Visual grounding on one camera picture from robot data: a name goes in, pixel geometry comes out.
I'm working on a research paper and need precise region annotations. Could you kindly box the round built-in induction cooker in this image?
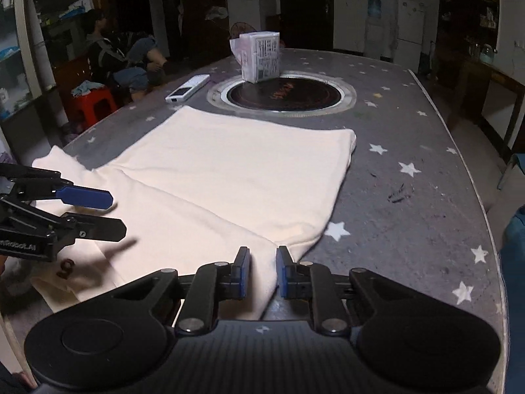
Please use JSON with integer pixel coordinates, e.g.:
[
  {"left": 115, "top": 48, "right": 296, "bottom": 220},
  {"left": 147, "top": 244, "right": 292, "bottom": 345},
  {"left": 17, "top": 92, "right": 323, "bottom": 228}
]
[{"left": 206, "top": 73, "right": 357, "bottom": 116}]

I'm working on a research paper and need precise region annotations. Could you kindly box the wooden side table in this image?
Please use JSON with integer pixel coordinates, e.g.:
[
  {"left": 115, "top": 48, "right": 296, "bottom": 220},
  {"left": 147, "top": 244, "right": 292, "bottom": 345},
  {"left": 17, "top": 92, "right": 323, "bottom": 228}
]
[{"left": 447, "top": 57, "right": 525, "bottom": 161}]

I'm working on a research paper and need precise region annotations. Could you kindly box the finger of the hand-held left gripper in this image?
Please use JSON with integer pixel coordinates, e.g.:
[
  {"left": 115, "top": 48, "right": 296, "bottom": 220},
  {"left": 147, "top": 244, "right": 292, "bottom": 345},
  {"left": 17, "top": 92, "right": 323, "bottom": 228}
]
[
  {"left": 0, "top": 163, "right": 114, "bottom": 210},
  {"left": 0, "top": 199, "right": 127, "bottom": 248}
]

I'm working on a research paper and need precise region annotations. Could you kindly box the white remote control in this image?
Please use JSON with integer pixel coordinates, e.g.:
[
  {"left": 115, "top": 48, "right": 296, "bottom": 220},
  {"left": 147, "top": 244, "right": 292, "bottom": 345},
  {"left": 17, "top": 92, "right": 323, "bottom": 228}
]
[{"left": 165, "top": 74, "right": 211, "bottom": 104}]

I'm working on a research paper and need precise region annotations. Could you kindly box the red plastic stool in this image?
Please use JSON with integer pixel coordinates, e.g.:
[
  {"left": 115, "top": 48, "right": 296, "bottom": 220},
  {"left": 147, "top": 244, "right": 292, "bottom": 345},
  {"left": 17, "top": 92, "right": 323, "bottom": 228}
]
[{"left": 68, "top": 88, "right": 119, "bottom": 130}]

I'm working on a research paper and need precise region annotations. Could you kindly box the plastic-wrapped tissue pack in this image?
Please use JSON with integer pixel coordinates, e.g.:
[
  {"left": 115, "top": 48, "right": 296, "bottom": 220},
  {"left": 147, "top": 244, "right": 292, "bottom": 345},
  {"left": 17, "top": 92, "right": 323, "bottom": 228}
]
[{"left": 229, "top": 31, "right": 282, "bottom": 83}]

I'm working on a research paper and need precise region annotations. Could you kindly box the dark wooden shelf cabinet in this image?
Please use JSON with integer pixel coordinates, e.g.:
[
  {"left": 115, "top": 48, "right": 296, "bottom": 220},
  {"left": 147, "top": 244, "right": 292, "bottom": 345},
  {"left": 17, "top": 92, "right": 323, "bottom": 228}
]
[{"left": 437, "top": 0, "right": 501, "bottom": 75}]

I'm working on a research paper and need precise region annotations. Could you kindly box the arched wooden display cabinet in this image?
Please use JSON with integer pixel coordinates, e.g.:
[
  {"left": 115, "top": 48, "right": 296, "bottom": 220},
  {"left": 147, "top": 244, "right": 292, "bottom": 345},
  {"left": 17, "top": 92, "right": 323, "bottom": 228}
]
[{"left": 0, "top": 0, "right": 101, "bottom": 121}]

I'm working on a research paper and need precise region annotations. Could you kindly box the dark wooden door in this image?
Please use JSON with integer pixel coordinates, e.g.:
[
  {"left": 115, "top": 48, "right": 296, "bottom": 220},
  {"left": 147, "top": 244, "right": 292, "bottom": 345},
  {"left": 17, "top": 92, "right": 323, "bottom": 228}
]
[{"left": 279, "top": 0, "right": 335, "bottom": 50}]

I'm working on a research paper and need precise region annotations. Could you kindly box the white refrigerator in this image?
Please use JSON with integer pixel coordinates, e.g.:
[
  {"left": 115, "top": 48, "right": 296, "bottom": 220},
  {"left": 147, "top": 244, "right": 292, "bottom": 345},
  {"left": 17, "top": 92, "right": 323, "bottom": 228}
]
[{"left": 396, "top": 0, "right": 426, "bottom": 75}]

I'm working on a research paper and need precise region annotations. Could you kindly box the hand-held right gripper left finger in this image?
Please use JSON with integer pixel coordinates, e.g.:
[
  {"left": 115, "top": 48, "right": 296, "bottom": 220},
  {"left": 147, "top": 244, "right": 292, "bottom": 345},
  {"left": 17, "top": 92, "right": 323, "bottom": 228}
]
[{"left": 117, "top": 246, "right": 252, "bottom": 336}]

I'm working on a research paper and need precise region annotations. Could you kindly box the electric fan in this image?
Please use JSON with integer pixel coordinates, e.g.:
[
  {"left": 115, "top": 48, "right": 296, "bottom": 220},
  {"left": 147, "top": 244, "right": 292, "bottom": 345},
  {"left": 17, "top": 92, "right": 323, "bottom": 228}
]
[{"left": 230, "top": 22, "right": 258, "bottom": 42}]

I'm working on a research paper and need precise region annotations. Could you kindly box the blue sofa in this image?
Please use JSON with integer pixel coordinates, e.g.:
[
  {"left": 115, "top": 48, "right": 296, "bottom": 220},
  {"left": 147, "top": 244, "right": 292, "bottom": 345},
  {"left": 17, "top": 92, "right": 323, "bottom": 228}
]
[{"left": 498, "top": 205, "right": 525, "bottom": 394}]

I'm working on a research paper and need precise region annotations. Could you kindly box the light blue cloth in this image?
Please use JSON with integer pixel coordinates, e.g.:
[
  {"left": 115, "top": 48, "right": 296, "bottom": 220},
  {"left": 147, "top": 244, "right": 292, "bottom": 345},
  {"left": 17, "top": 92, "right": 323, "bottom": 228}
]
[{"left": 72, "top": 81, "right": 105, "bottom": 97}]

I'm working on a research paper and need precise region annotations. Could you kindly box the grey star-print tablecloth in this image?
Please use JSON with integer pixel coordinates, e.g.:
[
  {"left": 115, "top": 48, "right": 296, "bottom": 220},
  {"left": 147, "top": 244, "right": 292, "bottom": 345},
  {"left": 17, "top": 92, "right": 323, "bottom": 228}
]
[{"left": 0, "top": 47, "right": 508, "bottom": 394}]

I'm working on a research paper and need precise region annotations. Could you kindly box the cream knit garment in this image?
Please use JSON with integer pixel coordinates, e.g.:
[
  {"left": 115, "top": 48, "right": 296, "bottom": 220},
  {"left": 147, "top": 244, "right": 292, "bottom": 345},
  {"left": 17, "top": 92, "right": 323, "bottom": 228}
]
[{"left": 31, "top": 105, "right": 357, "bottom": 321}]

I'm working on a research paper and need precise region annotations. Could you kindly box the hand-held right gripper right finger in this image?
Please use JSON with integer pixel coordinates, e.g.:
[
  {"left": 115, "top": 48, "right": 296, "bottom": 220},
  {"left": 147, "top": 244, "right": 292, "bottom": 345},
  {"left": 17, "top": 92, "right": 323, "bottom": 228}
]
[{"left": 276, "top": 245, "right": 413, "bottom": 336}]

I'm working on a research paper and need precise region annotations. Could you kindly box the white water dispenser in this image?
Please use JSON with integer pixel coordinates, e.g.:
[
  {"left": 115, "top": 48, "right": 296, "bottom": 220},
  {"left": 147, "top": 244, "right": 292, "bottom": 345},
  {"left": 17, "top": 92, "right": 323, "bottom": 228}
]
[{"left": 364, "top": 20, "right": 385, "bottom": 59}]

